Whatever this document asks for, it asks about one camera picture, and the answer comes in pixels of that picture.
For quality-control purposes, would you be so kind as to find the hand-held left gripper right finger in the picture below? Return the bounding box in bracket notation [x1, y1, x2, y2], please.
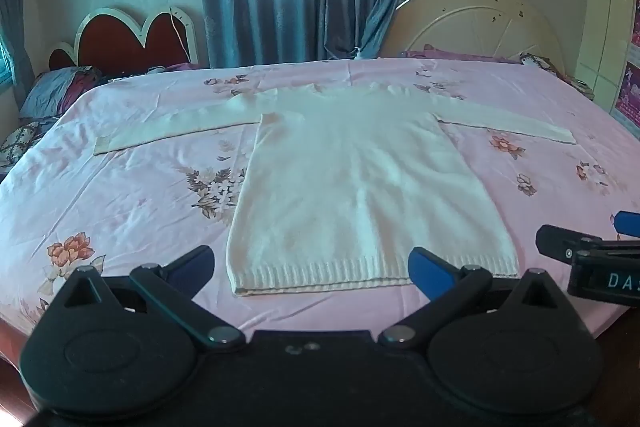
[378, 247, 572, 350]

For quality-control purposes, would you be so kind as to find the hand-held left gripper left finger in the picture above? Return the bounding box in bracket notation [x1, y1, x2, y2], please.
[52, 245, 247, 353]

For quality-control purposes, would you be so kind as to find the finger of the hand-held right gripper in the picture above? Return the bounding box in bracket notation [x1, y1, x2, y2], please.
[536, 226, 603, 265]
[612, 210, 640, 239]

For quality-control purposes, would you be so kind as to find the white knit sweater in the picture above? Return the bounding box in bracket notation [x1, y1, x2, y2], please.
[94, 83, 577, 297]

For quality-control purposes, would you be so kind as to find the pink floral bed sheet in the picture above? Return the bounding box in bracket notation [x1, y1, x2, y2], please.
[0, 57, 640, 350]

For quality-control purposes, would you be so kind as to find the floral pillow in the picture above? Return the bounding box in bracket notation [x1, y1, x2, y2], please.
[520, 52, 565, 74]

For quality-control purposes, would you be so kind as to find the purple pillow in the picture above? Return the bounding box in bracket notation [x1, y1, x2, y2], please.
[149, 62, 202, 73]

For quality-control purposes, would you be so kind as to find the patterned quilt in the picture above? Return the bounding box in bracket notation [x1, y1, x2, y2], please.
[0, 116, 62, 168]

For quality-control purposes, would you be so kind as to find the pink pillow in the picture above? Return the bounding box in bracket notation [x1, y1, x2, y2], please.
[400, 44, 523, 64]

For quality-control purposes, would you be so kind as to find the cream wardrobe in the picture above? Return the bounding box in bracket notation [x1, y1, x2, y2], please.
[575, 0, 640, 128]

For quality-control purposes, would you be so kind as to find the blue pillow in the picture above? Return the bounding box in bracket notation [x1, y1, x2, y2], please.
[19, 67, 103, 118]

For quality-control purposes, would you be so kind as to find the red heart-shaped headboard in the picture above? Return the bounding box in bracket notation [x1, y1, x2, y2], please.
[48, 7, 200, 74]

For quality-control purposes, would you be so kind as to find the cream round headboard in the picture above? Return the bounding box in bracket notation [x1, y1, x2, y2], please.
[380, 0, 566, 72]

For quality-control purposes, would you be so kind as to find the window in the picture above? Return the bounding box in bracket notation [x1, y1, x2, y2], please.
[0, 32, 16, 88]

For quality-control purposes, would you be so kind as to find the grey curtain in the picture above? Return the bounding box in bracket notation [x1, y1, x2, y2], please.
[0, 0, 40, 108]

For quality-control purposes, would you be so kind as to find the large pink wall poster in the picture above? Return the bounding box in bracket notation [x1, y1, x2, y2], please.
[614, 61, 640, 126]

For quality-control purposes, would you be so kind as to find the white charging cable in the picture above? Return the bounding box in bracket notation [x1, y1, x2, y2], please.
[169, 6, 194, 62]

